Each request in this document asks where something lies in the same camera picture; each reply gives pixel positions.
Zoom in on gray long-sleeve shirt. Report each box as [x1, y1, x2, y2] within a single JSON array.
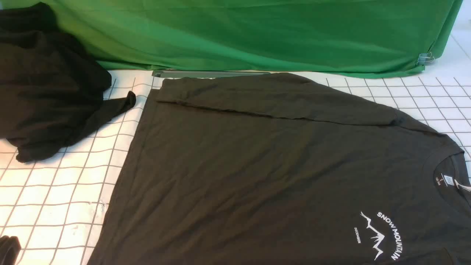
[[88, 73, 470, 265]]

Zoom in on green backdrop cloth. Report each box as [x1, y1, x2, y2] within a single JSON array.
[[0, 0, 464, 79]]

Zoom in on black clothes pile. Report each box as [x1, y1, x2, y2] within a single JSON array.
[[0, 2, 136, 163]]

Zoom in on silver binder clip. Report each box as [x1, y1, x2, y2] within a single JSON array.
[[417, 52, 435, 66]]

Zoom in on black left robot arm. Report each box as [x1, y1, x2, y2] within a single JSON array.
[[0, 235, 21, 265]]

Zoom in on gray metal bar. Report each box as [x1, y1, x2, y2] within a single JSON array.
[[152, 70, 270, 78]]

